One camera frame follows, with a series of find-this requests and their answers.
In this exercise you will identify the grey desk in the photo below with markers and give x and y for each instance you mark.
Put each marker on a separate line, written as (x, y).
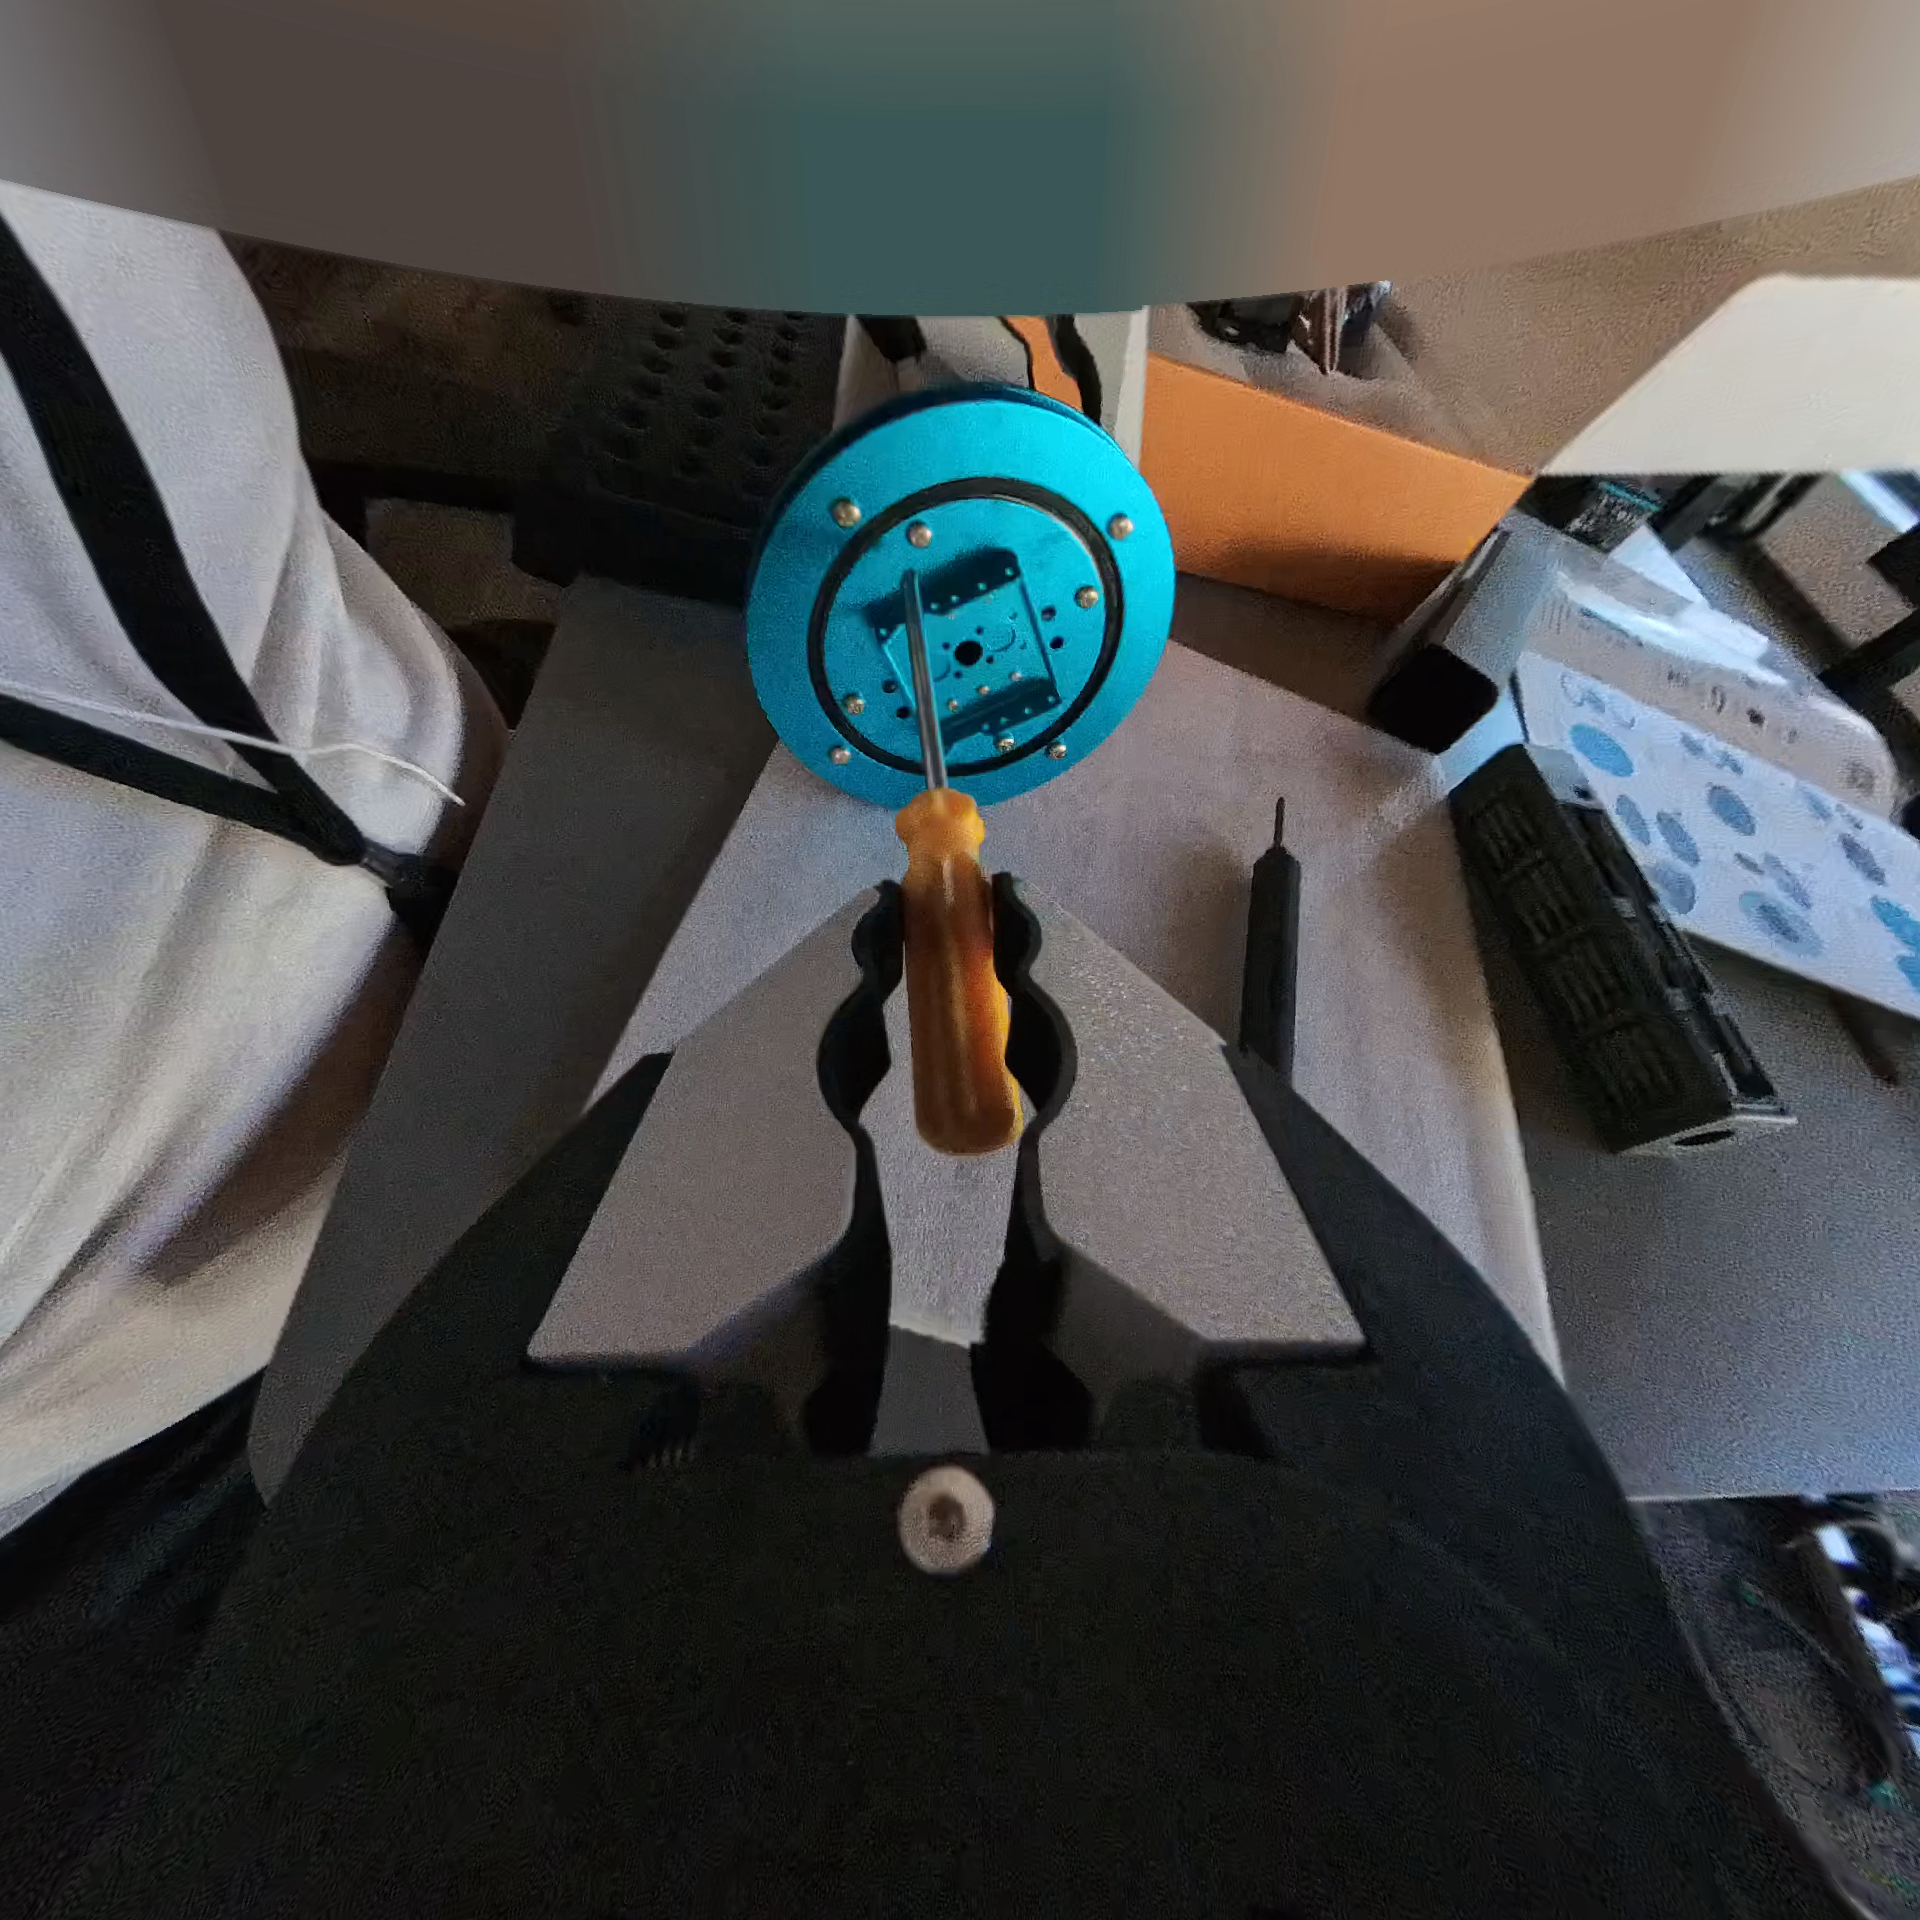
(600, 779)

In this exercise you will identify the printed instruction sheet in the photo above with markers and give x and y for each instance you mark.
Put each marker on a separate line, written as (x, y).
(1771, 885)

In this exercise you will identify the black screwdriver bit case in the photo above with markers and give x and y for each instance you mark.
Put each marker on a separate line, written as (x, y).
(1605, 960)

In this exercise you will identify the blue round metal turntable base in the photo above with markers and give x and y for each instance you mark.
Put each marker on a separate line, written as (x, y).
(788, 628)

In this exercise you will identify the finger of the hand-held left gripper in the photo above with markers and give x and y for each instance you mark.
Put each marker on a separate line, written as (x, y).
(878, 353)
(1119, 368)

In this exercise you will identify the black electric screwdriver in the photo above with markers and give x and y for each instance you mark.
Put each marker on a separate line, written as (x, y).
(1267, 960)

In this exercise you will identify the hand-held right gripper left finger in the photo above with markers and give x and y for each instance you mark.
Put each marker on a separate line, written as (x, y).
(706, 1201)

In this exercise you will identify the cardboard box with white flaps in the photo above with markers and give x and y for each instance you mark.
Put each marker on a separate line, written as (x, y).
(1320, 495)

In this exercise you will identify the white foam sheet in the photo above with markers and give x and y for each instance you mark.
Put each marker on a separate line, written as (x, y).
(1349, 901)

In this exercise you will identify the dark bit case sleeve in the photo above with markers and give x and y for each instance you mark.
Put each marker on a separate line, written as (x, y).
(1455, 674)

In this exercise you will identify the printed instruction booklet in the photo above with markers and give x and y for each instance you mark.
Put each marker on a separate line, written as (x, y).
(1695, 674)

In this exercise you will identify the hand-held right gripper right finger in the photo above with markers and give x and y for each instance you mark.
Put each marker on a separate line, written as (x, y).
(1186, 1201)

